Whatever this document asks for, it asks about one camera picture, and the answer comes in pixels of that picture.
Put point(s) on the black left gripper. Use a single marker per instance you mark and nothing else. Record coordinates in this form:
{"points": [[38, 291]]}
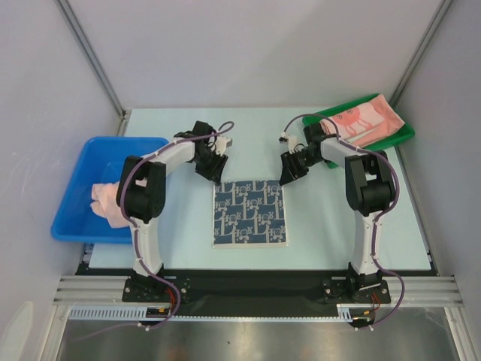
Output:
{"points": [[214, 172]]}

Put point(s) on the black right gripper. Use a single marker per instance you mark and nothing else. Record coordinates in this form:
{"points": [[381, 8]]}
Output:
{"points": [[294, 164]]}

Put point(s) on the patterned blue white towel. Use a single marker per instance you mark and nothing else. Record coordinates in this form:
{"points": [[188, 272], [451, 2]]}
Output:
{"points": [[249, 213]]}

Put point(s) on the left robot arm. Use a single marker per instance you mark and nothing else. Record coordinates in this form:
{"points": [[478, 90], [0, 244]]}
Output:
{"points": [[142, 190]]}

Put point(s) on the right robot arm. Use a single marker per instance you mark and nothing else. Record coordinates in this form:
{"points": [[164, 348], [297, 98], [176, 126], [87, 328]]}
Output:
{"points": [[371, 188]]}

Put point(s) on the blue plastic bin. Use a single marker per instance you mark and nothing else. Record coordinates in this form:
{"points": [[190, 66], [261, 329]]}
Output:
{"points": [[100, 162]]}

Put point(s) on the small pink cloth in bin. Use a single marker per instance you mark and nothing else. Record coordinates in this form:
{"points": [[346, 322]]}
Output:
{"points": [[104, 204]]}

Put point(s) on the aluminium frame rail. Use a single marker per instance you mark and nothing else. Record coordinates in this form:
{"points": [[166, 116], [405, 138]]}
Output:
{"points": [[108, 290]]}

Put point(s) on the white slotted cable duct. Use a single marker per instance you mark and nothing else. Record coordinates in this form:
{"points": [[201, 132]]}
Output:
{"points": [[283, 313]]}

